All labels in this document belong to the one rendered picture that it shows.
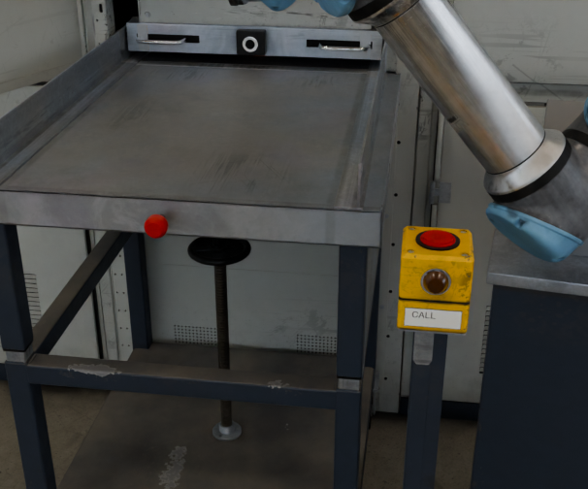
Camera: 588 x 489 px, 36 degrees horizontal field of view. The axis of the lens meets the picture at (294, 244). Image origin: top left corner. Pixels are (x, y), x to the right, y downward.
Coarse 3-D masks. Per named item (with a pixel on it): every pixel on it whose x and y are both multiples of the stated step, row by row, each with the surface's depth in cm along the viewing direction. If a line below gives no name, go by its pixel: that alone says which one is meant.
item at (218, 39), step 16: (128, 32) 189; (160, 32) 188; (176, 32) 188; (192, 32) 187; (208, 32) 187; (224, 32) 186; (272, 32) 185; (288, 32) 184; (304, 32) 184; (320, 32) 184; (336, 32) 183; (352, 32) 183; (128, 48) 191; (160, 48) 190; (176, 48) 189; (192, 48) 189; (208, 48) 188; (224, 48) 188; (272, 48) 186; (288, 48) 186; (304, 48) 185
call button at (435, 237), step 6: (426, 234) 102; (432, 234) 102; (438, 234) 102; (444, 234) 102; (450, 234) 102; (420, 240) 101; (426, 240) 100; (432, 240) 100; (438, 240) 100; (444, 240) 100; (450, 240) 100; (438, 246) 100; (444, 246) 100
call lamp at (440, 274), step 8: (424, 272) 99; (432, 272) 98; (440, 272) 98; (424, 280) 99; (432, 280) 98; (440, 280) 98; (448, 280) 99; (424, 288) 100; (432, 288) 98; (440, 288) 98; (448, 288) 99
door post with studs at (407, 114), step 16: (400, 64) 181; (400, 96) 184; (416, 96) 183; (400, 112) 185; (400, 128) 187; (400, 144) 188; (400, 160) 190; (400, 176) 192; (400, 192) 193; (400, 208) 195; (400, 224) 197; (400, 240) 198; (400, 256) 200; (400, 336) 209; (400, 352) 211; (384, 368) 214; (384, 384) 216; (384, 400) 218
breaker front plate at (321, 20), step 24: (144, 0) 187; (168, 0) 186; (192, 0) 186; (216, 0) 185; (312, 0) 182; (240, 24) 186; (264, 24) 186; (288, 24) 185; (312, 24) 184; (336, 24) 184; (360, 24) 183
